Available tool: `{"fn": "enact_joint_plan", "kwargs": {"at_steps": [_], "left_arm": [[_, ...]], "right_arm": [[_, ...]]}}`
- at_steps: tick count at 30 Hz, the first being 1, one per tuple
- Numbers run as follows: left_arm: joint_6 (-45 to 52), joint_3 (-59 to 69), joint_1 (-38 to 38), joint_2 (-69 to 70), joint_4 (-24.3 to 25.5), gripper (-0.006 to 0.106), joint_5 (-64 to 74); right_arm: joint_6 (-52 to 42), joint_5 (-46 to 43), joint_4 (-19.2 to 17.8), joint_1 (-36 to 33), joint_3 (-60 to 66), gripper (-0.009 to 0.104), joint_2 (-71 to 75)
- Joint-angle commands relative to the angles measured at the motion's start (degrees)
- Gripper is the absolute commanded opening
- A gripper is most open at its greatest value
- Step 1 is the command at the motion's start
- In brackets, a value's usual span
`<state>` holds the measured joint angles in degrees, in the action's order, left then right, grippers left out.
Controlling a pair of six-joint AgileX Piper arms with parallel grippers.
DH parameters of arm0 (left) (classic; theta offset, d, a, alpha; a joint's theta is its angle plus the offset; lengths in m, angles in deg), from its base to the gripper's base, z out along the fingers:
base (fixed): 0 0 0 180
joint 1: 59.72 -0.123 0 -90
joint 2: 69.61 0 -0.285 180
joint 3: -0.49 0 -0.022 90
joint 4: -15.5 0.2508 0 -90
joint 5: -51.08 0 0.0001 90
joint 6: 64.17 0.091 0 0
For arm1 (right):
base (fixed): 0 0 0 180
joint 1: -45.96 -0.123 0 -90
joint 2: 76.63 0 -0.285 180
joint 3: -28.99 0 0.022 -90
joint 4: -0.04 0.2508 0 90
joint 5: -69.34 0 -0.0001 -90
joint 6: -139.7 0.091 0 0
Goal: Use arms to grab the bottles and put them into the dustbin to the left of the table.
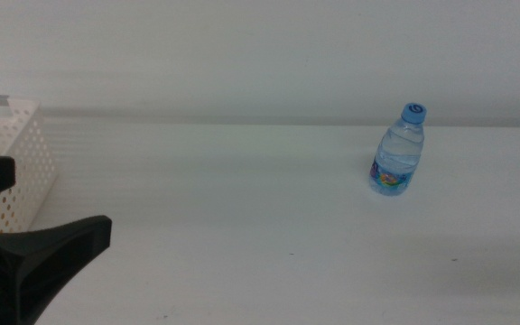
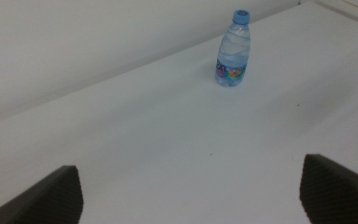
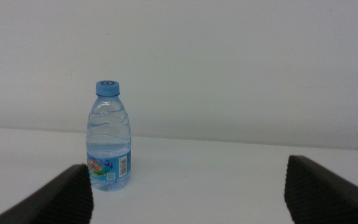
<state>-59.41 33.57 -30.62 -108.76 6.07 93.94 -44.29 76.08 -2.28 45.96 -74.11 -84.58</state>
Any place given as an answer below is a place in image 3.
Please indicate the clear water bottle blue cap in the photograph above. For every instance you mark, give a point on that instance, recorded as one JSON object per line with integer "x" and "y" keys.
{"x": 109, "y": 140}

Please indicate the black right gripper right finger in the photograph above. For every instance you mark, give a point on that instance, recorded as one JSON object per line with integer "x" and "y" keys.
{"x": 322, "y": 199}

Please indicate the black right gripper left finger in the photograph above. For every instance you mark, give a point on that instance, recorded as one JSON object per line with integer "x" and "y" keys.
{"x": 61, "y": 202}

